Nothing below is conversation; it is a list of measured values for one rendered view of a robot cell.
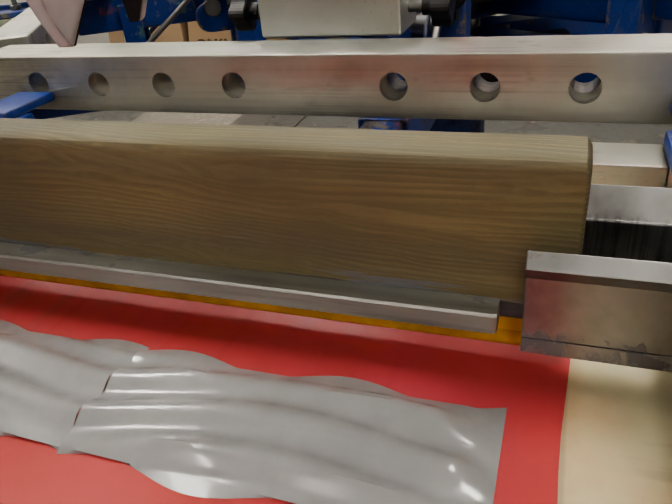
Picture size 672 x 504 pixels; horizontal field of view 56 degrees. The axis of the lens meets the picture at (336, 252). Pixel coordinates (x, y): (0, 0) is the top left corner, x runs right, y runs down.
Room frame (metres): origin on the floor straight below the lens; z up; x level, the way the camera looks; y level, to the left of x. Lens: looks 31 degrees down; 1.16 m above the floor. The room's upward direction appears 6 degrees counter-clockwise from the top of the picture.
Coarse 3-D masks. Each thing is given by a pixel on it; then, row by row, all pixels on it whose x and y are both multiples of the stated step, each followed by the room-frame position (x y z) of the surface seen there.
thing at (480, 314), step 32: (0, 256) 0.30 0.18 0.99; (32, 256) 0.30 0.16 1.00; (64, 256) 0.29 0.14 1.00; (96, 256) 0.29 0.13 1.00; (128, 256) 0.29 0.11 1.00; (160, 288) 0.27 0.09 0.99; (192, 288) 0.26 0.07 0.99; (224, 288) 0.25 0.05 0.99; (256, 288) 0.25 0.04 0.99; (288, 288) 0.24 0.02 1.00; (320, 288) 0.24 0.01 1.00; (352, 288) 0.24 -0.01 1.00; (384, 288) 0.23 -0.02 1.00; (416, 320) 0.22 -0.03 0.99; (448, 320) 0.21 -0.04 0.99; (480, 320) 0.21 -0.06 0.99
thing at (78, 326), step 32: (0, 288) 0.34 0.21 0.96; (32, 288) 0.33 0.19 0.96; (64, 288) 0.33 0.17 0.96; (96, 288) 0.32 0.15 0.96; (32, 320) 0.30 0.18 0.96; (64, 320) 0.29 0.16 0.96; (96, 320) 0.29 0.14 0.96; (128, 320) 0.29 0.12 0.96; (160, 320) 0.28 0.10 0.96; (0, 448) 0.20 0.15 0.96; (32, 448) 0.20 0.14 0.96; (0, 480) 0.18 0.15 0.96; (32, 480) 0.18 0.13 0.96
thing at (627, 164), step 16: (592, 144) 0.38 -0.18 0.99; (608, 144) 0.38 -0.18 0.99; (624, 144) 0.38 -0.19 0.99; (640, 144) 0.37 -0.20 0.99; (656, 144) 0.37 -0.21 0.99; (608, 160) 0.35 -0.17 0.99; (624, 160) 0.35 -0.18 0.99; (640, 160) 0.35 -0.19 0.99; (656, 160) 0.35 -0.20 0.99; (592, 176) 0.35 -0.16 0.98; (608, 176) 0.35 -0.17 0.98; (624, 176) 0.34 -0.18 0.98; (640, 176) 0.34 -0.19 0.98; (656, 176) 0.34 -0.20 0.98
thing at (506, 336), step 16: (0, 272) 0.34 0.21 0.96; (16, 272) 0.33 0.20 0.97; (112, 288) 0.31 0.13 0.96; (128, 288) 0.30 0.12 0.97; (144, 288) 0.30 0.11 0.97; (224, 304) 0.28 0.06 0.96; (240, 304) 0.28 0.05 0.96; (256, 304) 0.27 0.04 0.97; (336, 320) 0.26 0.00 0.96; (352, 320) 0.25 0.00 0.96; (368, 320) 0.25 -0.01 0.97; (384, 320) 0.25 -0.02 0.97; (464, 336) 0.23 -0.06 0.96; (480, 336) 0.23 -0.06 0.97; (496, 336) 0.23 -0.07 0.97; (512, 336) 0.22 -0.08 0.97
